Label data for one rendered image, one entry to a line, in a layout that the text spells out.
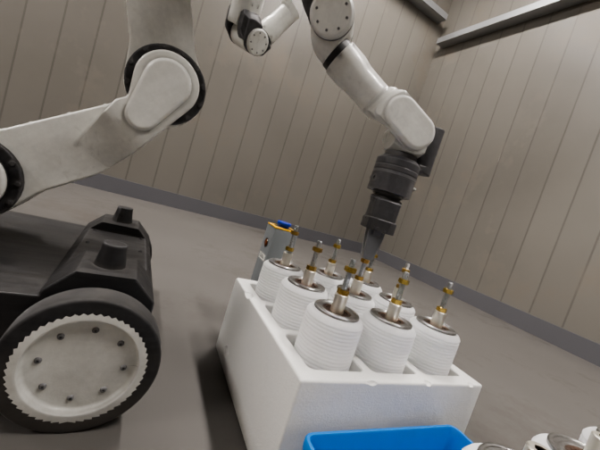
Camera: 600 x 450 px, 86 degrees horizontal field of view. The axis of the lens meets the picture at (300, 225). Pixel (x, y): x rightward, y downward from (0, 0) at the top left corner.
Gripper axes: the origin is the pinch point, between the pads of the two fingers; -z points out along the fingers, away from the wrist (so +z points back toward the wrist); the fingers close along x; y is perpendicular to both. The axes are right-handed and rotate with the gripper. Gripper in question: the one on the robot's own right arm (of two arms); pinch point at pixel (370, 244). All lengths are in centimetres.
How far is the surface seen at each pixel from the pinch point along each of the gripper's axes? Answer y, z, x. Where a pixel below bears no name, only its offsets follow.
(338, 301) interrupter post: -5.0, -9.0, 17.0
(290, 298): -12.3, -13.3, 9.8
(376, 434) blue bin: 5.5, -24.5, 22.1
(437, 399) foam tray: 16.9, -20.8, 12.9
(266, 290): -17.8, -16.5, -0.3
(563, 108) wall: 133, 125, -183
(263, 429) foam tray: -10.1, -29.7, 21.9
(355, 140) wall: 1, 80, -279
